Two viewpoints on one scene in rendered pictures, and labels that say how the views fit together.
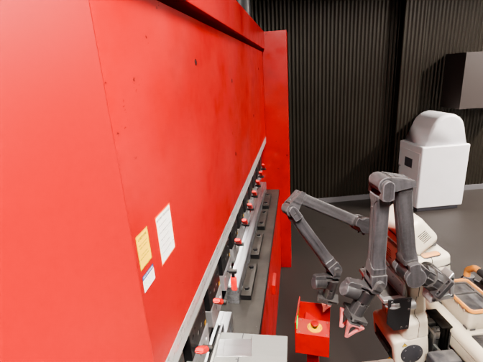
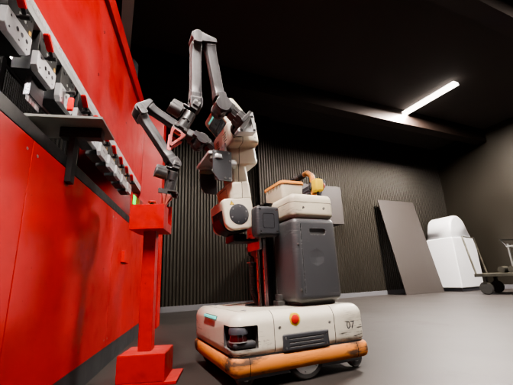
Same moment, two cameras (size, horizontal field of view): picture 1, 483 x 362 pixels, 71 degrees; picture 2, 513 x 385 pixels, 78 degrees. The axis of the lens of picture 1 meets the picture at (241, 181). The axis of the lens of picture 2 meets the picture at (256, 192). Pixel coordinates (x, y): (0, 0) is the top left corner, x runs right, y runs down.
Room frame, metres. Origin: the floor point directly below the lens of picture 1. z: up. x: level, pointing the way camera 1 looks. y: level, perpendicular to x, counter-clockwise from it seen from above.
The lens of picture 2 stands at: (-0.26, -0.25, 0.41)
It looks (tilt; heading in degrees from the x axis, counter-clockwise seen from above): 15 degrees up; 339
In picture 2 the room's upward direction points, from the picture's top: 3 degrees counter-clockwise
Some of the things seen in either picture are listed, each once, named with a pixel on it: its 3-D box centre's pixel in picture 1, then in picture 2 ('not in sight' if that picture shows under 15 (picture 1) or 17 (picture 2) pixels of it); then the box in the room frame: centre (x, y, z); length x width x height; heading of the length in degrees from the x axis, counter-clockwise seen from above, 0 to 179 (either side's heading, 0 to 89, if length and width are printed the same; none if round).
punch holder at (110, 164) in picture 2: (245, 194); (105, 157); (1.98, -0.02, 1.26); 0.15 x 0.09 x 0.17; 170
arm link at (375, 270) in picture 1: (377, 234); (195, 72); (1.09, -0.47, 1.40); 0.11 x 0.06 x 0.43; 4
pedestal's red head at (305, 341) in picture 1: (313, 325); (152, 214); (1.39, -0.31, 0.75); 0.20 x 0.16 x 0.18; 164
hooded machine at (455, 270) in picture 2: not in sight; (452, 253); (4.71, -6.60, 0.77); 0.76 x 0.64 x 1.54; 94
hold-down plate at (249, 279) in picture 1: (249, 280); not in sight; (1.61, -0.01, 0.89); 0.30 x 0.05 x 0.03; 170
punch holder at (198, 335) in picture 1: (187, 338); (6, 21); (0.80, 0.19, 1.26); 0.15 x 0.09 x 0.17; 170
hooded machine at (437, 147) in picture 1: (430, 159); not in sight; (4.54, -2.65, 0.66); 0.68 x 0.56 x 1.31; 94
